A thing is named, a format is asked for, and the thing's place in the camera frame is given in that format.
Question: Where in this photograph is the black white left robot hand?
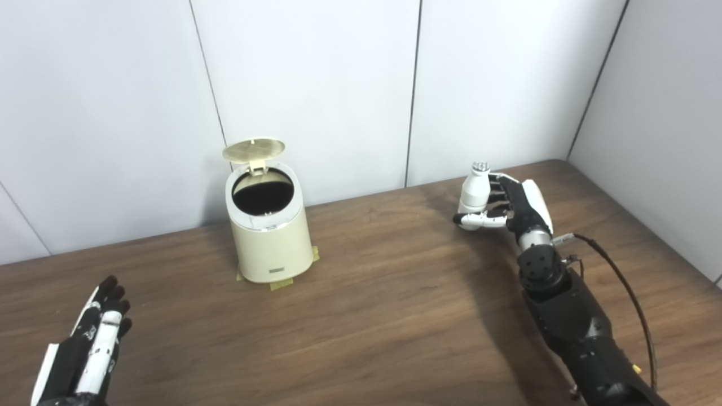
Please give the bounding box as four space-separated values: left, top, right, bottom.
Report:
30 275 133 406

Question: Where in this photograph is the small white plastic bottle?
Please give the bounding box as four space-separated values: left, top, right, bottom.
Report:
457 161 491 232

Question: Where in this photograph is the cream-colored bin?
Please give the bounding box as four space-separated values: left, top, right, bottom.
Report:
222 137 314 284

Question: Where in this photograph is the round cream bin lid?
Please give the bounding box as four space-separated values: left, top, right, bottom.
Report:
222 137 286 175

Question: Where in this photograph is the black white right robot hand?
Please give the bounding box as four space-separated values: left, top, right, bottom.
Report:
453 172 554 237

